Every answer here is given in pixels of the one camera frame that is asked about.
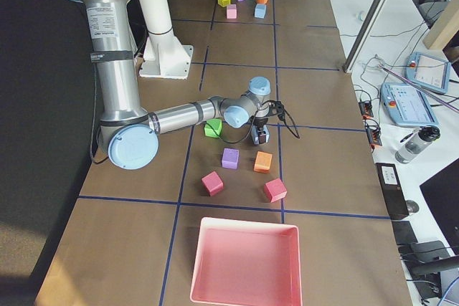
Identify purple foam block right side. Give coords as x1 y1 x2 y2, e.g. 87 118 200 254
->
222 148 240 169

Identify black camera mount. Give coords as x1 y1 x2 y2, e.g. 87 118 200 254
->
267 100 285 121

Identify teach pendant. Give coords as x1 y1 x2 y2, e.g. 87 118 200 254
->
381 82 439 127
405 52 451 95

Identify pink plastic bin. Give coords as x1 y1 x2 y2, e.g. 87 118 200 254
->
190 217 303 305

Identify teach pendant far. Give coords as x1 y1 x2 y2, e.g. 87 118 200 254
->
405 52 451 95

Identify teach pendant near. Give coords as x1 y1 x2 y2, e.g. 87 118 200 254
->
381 82 439 127

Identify black monitor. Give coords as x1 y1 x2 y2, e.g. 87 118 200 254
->
420 162 458 254

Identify green foam block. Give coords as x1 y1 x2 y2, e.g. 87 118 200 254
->
204 118 222 138

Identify aluminium frame post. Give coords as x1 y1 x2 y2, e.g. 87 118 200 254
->
343 0 387 73

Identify clear water bottle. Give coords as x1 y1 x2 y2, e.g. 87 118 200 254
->
394 125 440 164

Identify red foam block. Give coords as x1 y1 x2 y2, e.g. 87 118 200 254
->
263 178 288 203
201 171 224 196

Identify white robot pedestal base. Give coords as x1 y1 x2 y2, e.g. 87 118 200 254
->
139 0 194 80

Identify orange foam block right side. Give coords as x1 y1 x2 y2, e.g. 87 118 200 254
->
253 151 273 173

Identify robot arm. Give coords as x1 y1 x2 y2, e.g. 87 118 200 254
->
70 0 273 170

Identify black power box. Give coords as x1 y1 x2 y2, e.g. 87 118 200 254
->
375 163 409 220

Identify pink foam block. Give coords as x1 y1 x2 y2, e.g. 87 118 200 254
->
226 4 237 19

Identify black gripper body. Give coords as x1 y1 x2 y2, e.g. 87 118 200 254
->
253 113 269 129

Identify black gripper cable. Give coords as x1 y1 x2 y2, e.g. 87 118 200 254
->
217 100 301 145

